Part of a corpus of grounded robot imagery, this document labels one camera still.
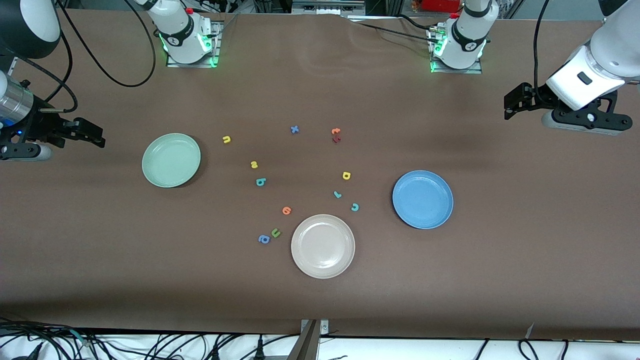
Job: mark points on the blue plate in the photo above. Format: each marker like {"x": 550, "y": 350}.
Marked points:
{"x": 423, "y": 200}

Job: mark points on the red background object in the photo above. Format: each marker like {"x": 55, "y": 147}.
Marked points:
{"x": 440, "y": 5}

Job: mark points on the metal table edge bracket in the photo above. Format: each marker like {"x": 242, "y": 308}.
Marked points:
{"x": 307, "y": 345}

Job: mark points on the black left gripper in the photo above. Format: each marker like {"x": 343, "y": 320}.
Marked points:
{"x": 536, "y": 96}

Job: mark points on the light green plate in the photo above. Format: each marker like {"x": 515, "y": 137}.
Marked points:
{"x": 171, "y": 160}

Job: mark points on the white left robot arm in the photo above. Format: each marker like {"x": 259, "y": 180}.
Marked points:
{"x": 467, "y": 30}

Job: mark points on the green foam letter u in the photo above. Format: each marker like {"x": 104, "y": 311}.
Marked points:
{"x": 275, "y": 233}

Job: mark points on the grey metal background panel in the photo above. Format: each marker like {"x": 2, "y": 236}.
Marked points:
{"x": 327, "y": 6}

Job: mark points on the blue foam letter a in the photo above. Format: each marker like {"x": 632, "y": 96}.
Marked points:
{"x": 264, "y": 239}

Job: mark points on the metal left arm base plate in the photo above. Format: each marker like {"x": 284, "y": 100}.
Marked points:
{"x": 475, "y": 71}

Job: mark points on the teal foam letter b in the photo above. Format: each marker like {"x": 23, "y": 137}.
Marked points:
{"x": 260, "y": 182}

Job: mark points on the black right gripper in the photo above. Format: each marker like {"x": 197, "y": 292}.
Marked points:
{"x": 36, "y": 128}

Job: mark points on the brown table cover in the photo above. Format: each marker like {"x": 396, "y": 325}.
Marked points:
{"x": 500, "y": 275}

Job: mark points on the beige plate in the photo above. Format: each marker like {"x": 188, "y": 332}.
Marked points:
{"x": 323, "y": 246}

